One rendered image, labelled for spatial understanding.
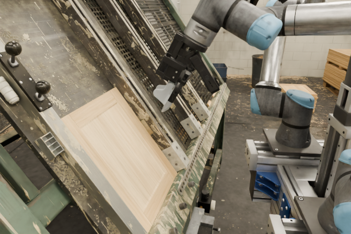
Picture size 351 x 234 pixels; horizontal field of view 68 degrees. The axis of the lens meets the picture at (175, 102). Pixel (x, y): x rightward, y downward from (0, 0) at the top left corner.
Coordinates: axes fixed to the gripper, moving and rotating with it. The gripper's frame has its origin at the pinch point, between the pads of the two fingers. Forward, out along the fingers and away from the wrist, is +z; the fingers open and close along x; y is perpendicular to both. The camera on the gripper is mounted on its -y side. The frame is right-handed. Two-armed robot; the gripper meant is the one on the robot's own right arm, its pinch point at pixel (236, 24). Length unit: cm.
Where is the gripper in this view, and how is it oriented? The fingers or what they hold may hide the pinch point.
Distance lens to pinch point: 86.5
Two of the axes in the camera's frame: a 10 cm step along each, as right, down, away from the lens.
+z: -4.8, 8.4, 2.4
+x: -5.0, -0.4, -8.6
